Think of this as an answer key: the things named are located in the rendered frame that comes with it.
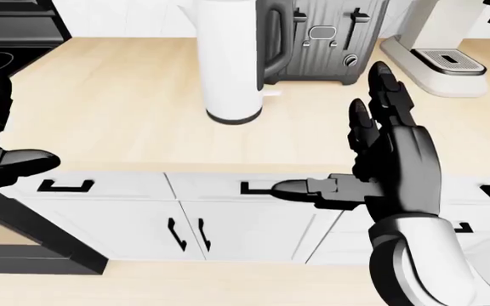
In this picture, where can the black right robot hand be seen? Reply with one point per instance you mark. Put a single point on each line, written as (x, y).
(406, 159)

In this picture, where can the white electric kettle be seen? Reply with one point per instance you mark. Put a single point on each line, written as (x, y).
(232, 57)

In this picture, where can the white cabinet drawer front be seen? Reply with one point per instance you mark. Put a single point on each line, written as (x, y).
(228, 186)
(100, 186)

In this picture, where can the white coffee machine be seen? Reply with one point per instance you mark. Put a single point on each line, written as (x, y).
(440, 54)

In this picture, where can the black stove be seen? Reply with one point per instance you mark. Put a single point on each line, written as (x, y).
(11, 48)

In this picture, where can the grey four-slot toaster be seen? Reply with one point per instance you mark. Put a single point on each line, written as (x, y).
(326, 41)

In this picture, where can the white cabinet door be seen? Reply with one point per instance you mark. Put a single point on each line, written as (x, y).
(249, 232)
(134, 229)

